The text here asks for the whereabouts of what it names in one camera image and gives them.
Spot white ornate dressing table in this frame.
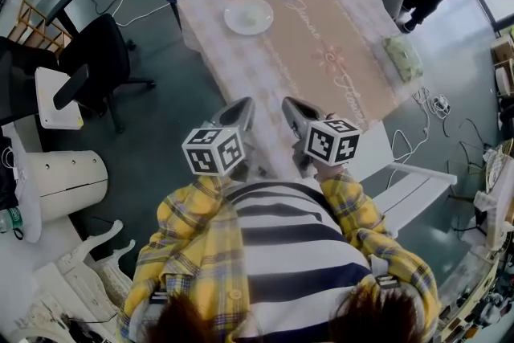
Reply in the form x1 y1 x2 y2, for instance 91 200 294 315
0 259 122 343

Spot person's torso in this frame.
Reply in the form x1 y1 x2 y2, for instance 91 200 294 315
116 175 442 343

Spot white power strip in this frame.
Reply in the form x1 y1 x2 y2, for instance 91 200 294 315
430 93 451 114

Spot table with checkered tablecloth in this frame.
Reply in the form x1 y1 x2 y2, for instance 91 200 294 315
176 0 425 182

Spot person's left forearm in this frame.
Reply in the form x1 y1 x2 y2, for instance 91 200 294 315
156 174 242 255

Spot white flat board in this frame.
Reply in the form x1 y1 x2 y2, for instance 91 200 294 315
34 65 85 131

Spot green label water bottle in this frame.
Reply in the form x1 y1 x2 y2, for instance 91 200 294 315
0 206 26 235

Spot cardboard box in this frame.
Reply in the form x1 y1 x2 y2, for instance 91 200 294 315
490 35 514 98

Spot tangled white floor cables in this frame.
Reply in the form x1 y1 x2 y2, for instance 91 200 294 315
390 85 454 190

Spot wooden shelf frame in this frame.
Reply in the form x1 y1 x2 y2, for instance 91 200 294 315
6 0 74 58

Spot white floor cable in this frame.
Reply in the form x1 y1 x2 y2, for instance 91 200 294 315
91 0 174 28

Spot black office chair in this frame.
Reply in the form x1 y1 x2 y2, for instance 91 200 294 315
0 0 157 135

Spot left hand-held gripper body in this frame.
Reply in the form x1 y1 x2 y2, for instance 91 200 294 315
182 126 258 182

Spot green patterned tissue pack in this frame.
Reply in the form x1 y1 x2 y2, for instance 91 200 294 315
381 35 425 81

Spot black wire stand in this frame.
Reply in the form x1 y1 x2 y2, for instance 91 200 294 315
445 118 503 206

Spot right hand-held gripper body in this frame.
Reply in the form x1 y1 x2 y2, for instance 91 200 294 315
292 114 361 174

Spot black bag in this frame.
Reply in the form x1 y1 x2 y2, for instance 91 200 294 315
0 134 24 210

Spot white round plate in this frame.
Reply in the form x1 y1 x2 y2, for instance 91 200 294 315
222 0 275 37

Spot white ornate chair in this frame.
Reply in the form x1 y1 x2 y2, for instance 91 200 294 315
55 218 138 308

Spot person's right forearm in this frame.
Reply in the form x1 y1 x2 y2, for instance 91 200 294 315
314 163 393 255

